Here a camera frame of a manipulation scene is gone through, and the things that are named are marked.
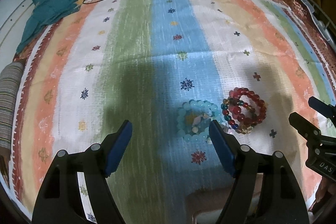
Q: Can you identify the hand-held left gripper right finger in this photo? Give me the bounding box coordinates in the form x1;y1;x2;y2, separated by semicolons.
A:
209;120;310;224

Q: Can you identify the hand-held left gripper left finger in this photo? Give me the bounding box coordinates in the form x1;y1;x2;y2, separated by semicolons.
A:
31;120;132;224

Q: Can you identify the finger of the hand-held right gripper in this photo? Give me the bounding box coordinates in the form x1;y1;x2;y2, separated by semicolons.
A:
289;112;321;139
308;96;336;118

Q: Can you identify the white shell chip bracelet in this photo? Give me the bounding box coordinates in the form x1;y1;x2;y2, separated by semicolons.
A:
189;113;214;144

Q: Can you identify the multicolour glass bead bracelet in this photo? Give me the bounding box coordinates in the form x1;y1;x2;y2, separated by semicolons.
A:
221;97;256;135

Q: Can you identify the light blue bead bracelet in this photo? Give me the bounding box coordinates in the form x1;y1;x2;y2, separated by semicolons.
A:
177;100;224;145

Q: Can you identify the red bead bracelet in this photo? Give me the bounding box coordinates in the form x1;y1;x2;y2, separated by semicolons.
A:
228;87;267;132

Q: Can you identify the grey plastic rack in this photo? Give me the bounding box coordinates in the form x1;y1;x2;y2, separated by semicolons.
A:
294;0;336;46

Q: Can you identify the striped floral-border blanket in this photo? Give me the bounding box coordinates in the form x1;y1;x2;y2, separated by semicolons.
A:
0;0;336;224

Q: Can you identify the striped grey pillow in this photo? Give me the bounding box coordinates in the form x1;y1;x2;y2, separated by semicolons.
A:
0;62;25;157

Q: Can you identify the teal cloth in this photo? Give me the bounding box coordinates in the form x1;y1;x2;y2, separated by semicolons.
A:
16;0;86;54

